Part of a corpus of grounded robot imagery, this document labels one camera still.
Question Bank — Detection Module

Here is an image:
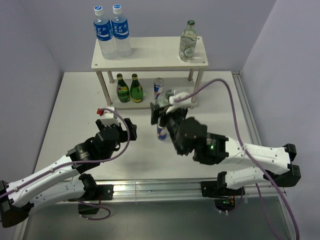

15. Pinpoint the aluminium right rail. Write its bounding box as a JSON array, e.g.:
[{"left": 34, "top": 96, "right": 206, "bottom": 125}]
[{"left": 231, "top": 71, "right": 262, "bottom": 146}]

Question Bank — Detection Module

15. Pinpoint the clear glass bottle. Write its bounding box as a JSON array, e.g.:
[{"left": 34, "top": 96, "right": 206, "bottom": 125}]
[
  {"left": 155, "top": 89, "right": 175, "bottom": 108},
  {"left": 179, "top": 20, "right": 197, "bottom": 62}
]

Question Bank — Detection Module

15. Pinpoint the blue-label water bottle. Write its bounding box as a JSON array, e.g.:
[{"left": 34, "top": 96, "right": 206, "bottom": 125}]
[
  {"left": 93, "top": 5, "right": 117, "bottom": 60},
  {"left": 111, "top": 4, "right": 133, "bottom": 58}
]

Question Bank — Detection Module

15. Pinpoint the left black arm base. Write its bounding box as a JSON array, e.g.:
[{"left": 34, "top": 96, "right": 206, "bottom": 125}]
[{"left": 69, "top": 184, "right": 114, "bottom": 202}]

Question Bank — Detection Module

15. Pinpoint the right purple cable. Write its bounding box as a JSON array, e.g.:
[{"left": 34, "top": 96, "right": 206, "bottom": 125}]
[{"left": 174, "top": 79, "right": 300, "bottom": 240}]

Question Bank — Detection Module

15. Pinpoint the white two-tier shelf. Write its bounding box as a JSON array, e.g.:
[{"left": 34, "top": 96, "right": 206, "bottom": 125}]
[{"left": 91, "top": 36, "right": 209, "bottom": 110}]

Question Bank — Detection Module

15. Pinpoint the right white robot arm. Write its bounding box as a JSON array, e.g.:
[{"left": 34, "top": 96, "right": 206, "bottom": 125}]
[{"left": 150, "top": 103, "right": 301, "bottom": 195}]

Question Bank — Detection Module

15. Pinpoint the green glass bottle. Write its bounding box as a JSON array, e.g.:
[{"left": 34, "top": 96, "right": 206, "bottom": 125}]
[
  {"left": 116, "top": 73, "right": 130, "bottom": 103},
  {"left": 130, "top": 73, "right": 144, "bottom": 103}
]

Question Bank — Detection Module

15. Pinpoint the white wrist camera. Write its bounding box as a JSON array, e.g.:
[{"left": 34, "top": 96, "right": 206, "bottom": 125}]
[
  {"left": 166, "top": 90, "right": 192, "bottom": 115},
  {"left": 96, "top": 108, "right": 119, "bottom": 126}
]

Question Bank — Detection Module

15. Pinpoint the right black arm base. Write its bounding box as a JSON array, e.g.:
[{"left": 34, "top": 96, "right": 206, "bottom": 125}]
[{"left": 200, "top": 180, "right": 245, "bottom": 198}]

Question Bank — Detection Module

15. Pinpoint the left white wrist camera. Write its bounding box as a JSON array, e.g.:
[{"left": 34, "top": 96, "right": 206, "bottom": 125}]
[{"left": 96, "top": 108, "right": 119, "bottom": 126}]

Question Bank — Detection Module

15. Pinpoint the right blue-label water bottle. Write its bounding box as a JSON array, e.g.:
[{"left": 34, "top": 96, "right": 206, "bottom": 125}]
[{"left": 111, "top": 4, "right": 133, "bottom": 58}]

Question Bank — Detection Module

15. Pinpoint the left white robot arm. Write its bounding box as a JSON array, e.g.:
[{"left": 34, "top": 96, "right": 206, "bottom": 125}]
[{"left": 0, "top": 118, "right": 137, "bottom": 228}]

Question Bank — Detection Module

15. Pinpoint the left blue-label water bottle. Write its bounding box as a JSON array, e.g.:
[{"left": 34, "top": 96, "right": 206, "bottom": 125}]
[{"left": 93, "top": 5, "right": 117, "bottom": 60}]

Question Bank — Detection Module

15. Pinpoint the red silver can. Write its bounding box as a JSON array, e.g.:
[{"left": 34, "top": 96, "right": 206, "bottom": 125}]
[{"left": 156, "top": 124, "right": 168, "bottom": 141}]

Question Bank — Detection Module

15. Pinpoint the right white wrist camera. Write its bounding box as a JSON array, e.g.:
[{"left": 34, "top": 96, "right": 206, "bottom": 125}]
[{"left": 166, "top": 90, "right": 192, "bottom": 115}]

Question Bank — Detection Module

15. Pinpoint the aluminium rail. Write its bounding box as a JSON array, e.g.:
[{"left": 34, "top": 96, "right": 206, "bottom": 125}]
[
  {"left": 231, "top": 71, "right": 262, "bottom": 146},
  {"left": 57, "top": 177, "right": 287, "bottom": 205}
]

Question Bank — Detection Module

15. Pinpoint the blue silver can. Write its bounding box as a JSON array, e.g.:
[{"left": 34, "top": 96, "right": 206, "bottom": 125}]
[{"left": 153, "top": 77, "right": 165, "bottom": 100}]

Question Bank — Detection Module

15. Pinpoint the black box under rail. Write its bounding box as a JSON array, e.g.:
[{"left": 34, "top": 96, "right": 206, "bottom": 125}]
[{"left": 78, "top": 203, "right": 99, "bottom": 216}]

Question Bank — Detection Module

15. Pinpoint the aluminium front rail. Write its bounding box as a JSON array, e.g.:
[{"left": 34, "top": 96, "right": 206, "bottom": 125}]
[{"left": 57, "top": 177, "right": 287, "bottom": 205}]

